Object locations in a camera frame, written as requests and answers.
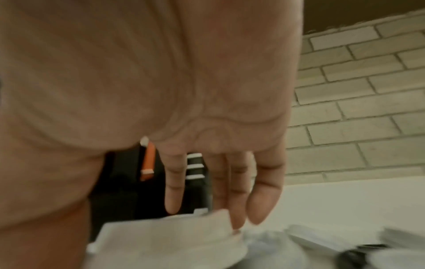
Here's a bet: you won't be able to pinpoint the person's right hand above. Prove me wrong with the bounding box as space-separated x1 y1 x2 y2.
0 0 305 269

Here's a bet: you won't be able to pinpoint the black cup holder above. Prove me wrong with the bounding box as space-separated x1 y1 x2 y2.
88 143 215 238

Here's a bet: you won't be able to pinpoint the white lids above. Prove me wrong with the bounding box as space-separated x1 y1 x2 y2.
86 209 425 269

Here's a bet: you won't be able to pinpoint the stack of red paper cups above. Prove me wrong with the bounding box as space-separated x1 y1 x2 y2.
139 136 157 182

